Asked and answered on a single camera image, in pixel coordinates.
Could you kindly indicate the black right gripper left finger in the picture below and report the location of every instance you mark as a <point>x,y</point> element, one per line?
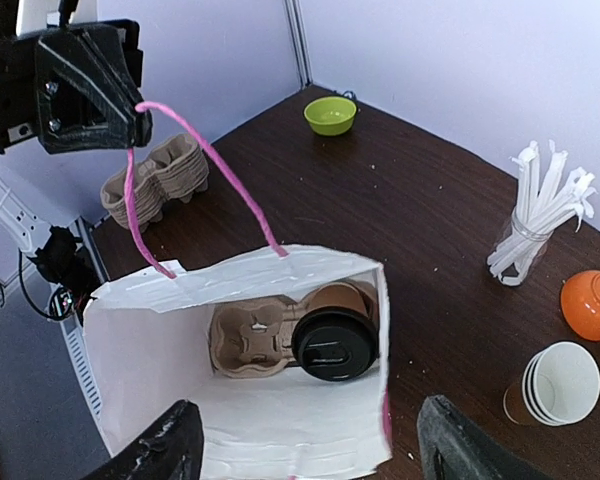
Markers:
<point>170,448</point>

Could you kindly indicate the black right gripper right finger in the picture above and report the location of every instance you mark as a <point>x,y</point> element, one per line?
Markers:
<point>452,446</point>

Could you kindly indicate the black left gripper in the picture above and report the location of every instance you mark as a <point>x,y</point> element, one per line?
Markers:
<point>74,89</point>

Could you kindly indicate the white pink paper bag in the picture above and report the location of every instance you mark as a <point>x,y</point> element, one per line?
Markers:
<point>147,340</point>

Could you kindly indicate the stack of pulp cup carriers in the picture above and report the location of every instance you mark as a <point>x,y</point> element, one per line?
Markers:
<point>177,169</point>

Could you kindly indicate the stack of brown paper cups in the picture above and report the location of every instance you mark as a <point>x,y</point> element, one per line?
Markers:
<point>559,386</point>

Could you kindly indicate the single pulp cup carrier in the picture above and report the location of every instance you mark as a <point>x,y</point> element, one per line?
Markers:
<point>252,338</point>

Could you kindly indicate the single brown paper cup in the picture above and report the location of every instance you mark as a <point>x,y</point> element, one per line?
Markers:
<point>348,300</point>

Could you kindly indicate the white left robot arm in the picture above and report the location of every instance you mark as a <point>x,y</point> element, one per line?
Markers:
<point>61,187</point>

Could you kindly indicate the orange plastic bowl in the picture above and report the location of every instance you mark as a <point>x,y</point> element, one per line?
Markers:
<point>580,304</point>

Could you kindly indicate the green plastic bowl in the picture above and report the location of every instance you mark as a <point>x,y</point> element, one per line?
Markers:
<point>330,116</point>

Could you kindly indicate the glass jar of straws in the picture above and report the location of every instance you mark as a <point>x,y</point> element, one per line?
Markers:
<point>544,202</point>

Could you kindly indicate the aluminium frame post left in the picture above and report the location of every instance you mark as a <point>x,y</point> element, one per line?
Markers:
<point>299,42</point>

